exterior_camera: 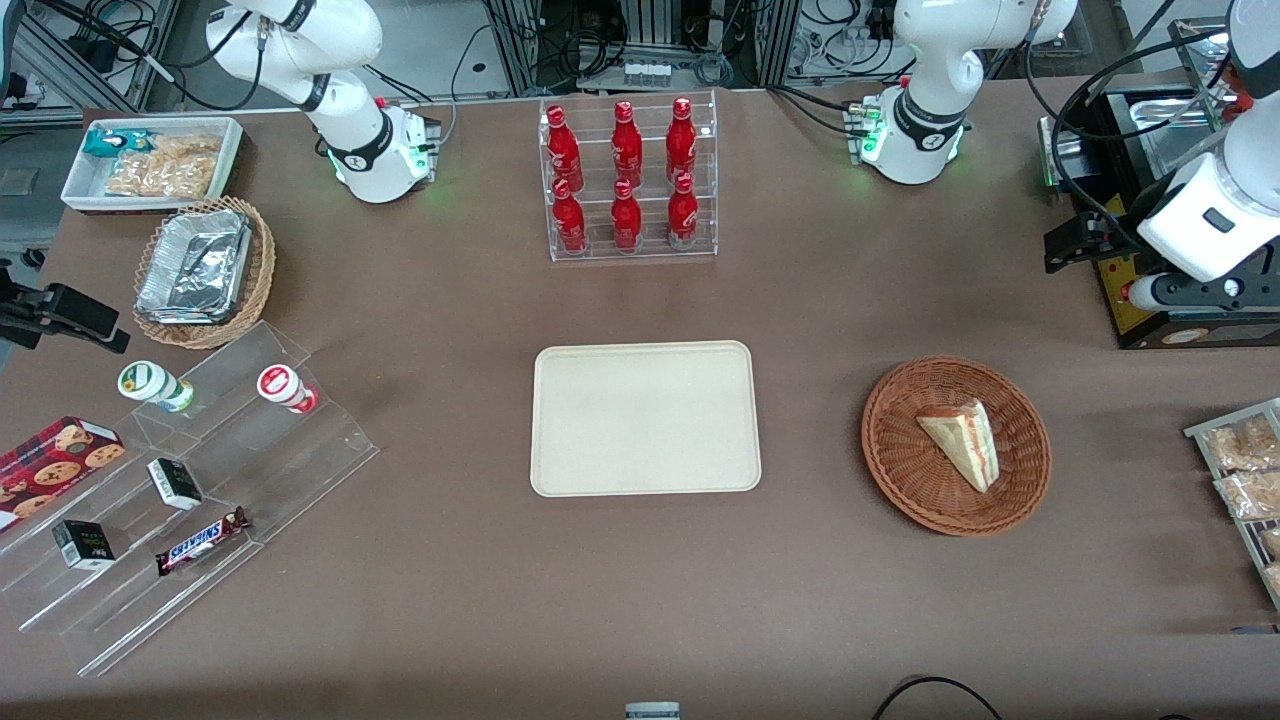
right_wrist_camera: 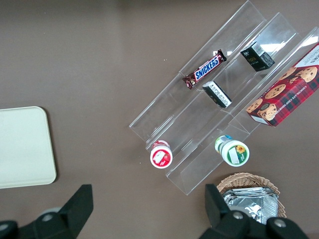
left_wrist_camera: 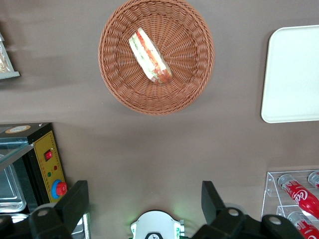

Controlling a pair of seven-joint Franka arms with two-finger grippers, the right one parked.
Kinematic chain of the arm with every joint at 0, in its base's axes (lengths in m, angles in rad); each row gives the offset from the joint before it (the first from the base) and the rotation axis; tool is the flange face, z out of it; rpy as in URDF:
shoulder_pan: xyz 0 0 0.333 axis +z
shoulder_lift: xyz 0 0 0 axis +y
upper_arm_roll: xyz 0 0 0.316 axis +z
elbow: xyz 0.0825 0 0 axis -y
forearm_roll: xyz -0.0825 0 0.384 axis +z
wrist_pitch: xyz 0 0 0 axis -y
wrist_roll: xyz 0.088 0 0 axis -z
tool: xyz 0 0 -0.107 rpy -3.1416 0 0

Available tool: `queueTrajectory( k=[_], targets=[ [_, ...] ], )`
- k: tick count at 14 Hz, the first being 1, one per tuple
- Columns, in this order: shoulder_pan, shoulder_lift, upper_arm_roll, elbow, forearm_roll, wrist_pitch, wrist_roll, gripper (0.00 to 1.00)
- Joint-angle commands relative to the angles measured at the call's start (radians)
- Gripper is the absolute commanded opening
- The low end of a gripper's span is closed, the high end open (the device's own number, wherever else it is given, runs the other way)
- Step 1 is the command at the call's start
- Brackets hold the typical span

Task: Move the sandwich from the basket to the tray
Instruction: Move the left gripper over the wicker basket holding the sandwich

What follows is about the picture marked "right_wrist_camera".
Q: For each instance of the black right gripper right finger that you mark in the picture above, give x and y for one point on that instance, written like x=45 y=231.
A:
x=219 y=216

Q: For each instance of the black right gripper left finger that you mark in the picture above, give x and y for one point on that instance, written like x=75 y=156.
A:
x=72 y=211

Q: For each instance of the light wicker basket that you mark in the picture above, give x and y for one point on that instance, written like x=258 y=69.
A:
x=249 y=179

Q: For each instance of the beige plastic tray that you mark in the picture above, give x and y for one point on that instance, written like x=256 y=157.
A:
x=22 y=147

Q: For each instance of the silver foil container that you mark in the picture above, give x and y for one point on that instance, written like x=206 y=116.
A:
x=251 y=201

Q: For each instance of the green sunflower yogurt cup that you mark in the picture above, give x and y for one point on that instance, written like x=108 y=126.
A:
x=235 y=153

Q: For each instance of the red lid yogurt cup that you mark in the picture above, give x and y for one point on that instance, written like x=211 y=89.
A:
x=161 y=156

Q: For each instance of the clear acrylic stepped shelf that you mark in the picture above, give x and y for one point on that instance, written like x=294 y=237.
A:
x=174 y=104

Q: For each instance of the black box white label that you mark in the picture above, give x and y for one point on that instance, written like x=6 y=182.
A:
x=216 y=94

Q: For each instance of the red tartan cookie box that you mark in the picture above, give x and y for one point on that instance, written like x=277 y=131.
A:
x=281 y=99

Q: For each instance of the Snickers chocolate bar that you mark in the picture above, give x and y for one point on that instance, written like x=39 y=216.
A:
x=207 y=68

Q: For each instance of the black box gold print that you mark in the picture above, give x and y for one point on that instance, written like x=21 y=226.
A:
x=258 y=58

